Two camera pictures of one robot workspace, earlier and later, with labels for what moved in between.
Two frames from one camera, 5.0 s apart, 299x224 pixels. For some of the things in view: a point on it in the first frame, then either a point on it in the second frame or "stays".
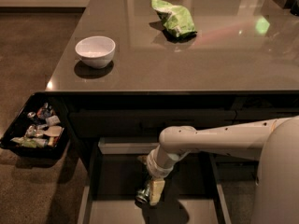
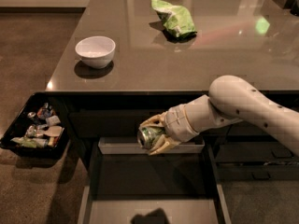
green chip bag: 177,20 stays
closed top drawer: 144,123 stays
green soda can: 142,196 → 148,136
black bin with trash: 40,129 stays
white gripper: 156,169 → 176,122
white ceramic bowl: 95,51 stays
